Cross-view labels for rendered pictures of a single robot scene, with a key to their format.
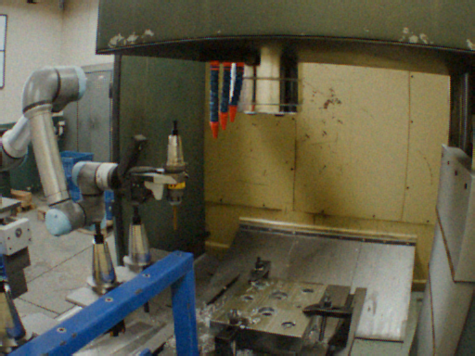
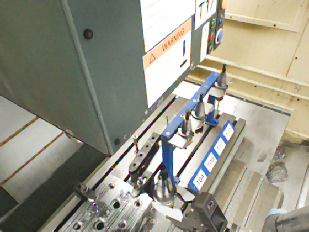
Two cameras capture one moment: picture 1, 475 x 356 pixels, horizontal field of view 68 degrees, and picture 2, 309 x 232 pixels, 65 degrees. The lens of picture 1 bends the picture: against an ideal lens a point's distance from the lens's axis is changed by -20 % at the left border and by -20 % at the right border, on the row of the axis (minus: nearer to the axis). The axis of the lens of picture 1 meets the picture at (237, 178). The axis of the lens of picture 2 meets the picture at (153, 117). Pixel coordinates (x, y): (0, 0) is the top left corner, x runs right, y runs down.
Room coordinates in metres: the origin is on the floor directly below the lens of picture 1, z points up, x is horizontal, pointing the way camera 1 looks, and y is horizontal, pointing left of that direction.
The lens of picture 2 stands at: (1.31, 0.23, 1.92)
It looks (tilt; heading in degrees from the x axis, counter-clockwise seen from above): 45 degrees down; 196
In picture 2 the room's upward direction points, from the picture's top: 5 degrees counter-clockwise
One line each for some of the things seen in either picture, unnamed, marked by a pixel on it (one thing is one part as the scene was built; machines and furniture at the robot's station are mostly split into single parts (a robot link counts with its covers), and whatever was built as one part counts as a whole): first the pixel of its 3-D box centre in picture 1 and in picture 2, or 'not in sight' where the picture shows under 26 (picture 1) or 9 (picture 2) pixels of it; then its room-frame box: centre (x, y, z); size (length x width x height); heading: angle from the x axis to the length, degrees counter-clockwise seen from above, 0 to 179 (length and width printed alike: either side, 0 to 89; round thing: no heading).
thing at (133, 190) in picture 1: (133, 183); (208, 226); (1.05, 0.27, 1.28); 0.12 x 0.08 x 0.09; 68
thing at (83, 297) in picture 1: (85, 298); (205, 106); (0.53, 0.23, 1.21); 0.07 x 0.05 x 0.01; 68
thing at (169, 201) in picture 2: (174, 168); (164, 192); (1.01, 0.15, 1.33); 0.06 x 0.06 x 0.03
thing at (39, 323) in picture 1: (40, 325); (216, 92); (0.43, 0.27, 1.21); 0.07 x 0.05 x 0.01; 68
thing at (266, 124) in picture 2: not in sight; (194, 136); (0.31, 0.19, 0.75); 0.89 x 0.70 x 0.26; 68
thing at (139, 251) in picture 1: (138, 241); (186, 124); (0.69, 0.17, 1.26); 0.04 x 0.04 x 0.07
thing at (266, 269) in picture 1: (258, 278); not in sight; (1.15, -0.07, 0.97); 0.13 x 0.03 x 0.15; 158
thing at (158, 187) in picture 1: (159, 187); (179, 195); (0.99, 0.19, 1.29); 0.09 x 0.03 x 0.06; 55
